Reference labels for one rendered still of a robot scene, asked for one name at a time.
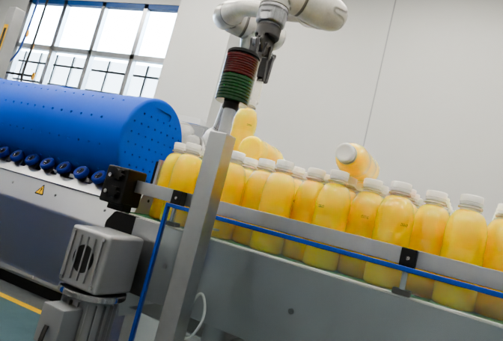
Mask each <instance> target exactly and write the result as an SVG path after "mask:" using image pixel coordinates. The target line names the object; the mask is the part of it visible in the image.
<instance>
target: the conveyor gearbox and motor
mask: <svg viewBox="0 0 503 341"><path fill-rule="evenodd" d="M143 243H144V240H143V239H142V238H139V237H137V236H133V235H130V234H128V233H124V232H121V231H118V230H114V229H112V228H109V227H96V226H89V225H81V224H76V225H75V226H74V227H73V231H72V234H71V237H70V241H69V244H68V247H67V251H66V254H65V257H64V261H63V264H62V267H61V271H60V274H59V277H58V279H59V280H60V281H61V282H60V283H59V284H58V289H59V291H60V292H62V293H63V294H62V296H61V300H60V301H46V302H44V304H43V309H42V311H41V314H40V318H39V322H38V324H37V329H36V331H35V334H34V340H35V341H108V340H109V335H110V332H111V329H112V324H113V321H114V318H115V314H116V311H117V308H118V304H119V303H122V302H124V301H125V300H126V293H128V292H129V291H130V290H131V286H132V282H133V278H134V276H135V270H136V268H137V265H138V260H139V257H140V254H141V249H142V246H143Z"/></svg>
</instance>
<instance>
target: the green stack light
mask: <svg viewBox="0 0 503 341"><path fill-rule="evenodd" d="M253 87H254V81H253V80H252V79H250V78H249V77H247V76H244V75H242V74H239V73H232V72H224V73H222V74H221V78H220V81H219V86H218V89H217V92H216V97H215V99H216V100H217V101H218V102H220V103H222V104H223V102H224V101H231V102H235V103H237V104H238V105H239V108H248V106H249V102H250V99H251V95H252V90H253Z"/></svg>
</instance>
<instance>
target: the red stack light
mask: <svg viewBox="0 0 503 341"><path fill-rule="evenodd" d="M259 63H260V62H259V60H258V59H256V58H255V57H254V56H252V55H249V54H246V53H243V52H229V53H227V55H226V58H225V63H224V66H223V69H222V73H224V72H232V73H239V74H242V75H244V76H247V77H249V78H250V79H252V80H253V81H254V82H255V79H256V75H257V70H258V67H259Z"/></svg>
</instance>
